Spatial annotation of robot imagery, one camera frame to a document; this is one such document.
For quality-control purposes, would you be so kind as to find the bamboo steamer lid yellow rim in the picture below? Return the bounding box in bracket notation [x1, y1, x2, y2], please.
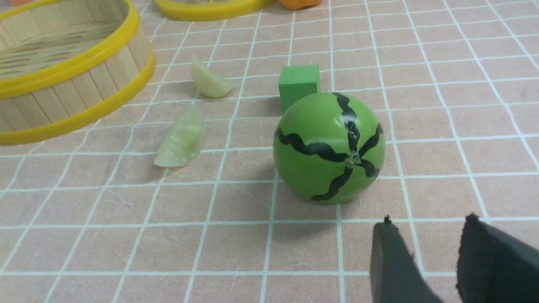
[155, 0, 275, 22]

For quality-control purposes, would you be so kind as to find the pale dumpling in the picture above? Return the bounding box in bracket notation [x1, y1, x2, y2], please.
[153, 105, 207, 167]
[190, 54, 237, 98]

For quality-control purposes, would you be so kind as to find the bamboo steamer tray yellow rim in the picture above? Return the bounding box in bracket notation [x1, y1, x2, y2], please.
[1, 0, 156, 145]

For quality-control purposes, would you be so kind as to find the green toy watermelon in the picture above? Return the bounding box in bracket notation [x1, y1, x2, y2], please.
[273, 92, 386, 204]

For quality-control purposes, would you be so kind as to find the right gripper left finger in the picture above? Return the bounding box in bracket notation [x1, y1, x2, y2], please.
[370, 215, 442, 303]

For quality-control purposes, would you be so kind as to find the pink grid tablecloth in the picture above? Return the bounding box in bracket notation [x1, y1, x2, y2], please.
[1, 0, 539, 303]

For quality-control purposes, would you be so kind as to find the green foam cube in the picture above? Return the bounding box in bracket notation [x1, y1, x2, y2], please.
[278, 64, 321, 113]

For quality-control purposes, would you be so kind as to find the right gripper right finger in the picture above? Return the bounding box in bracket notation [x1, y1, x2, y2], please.
[456, 213, 539, 303]

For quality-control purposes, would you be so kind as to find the orange toy pear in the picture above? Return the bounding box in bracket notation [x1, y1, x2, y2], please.
[278, 0, 322, 11]

